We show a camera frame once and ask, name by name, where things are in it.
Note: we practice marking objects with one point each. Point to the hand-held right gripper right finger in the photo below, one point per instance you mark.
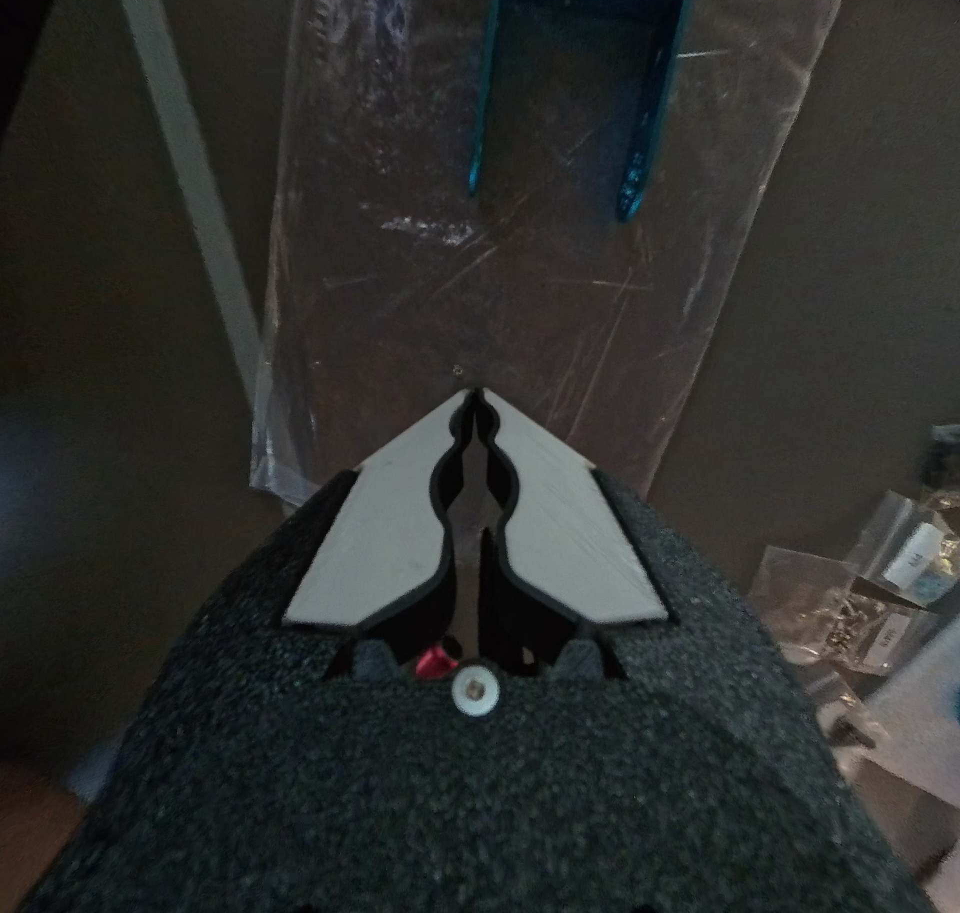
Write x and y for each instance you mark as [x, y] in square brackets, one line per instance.
[577, 545]

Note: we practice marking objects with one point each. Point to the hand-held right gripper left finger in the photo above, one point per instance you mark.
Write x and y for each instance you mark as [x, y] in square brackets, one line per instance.
[375, 545]

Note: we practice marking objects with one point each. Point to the long blue U bracket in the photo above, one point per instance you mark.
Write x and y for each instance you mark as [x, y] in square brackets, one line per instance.
[487, 65]

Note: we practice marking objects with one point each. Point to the small red object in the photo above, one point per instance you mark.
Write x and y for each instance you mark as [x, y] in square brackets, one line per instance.
[435, 664]

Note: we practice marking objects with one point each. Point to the clear plastic bag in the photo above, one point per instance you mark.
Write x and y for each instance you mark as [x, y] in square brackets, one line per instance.
[562, 313]

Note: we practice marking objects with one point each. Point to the group of small parts bags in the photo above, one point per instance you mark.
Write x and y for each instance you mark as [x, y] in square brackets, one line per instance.
[862, 590]

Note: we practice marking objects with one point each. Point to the white foam board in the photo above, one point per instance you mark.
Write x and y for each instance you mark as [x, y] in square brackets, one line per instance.
[915, 718]

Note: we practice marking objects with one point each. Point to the person's dark clothing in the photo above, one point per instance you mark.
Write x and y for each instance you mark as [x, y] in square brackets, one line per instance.
[19, 28]

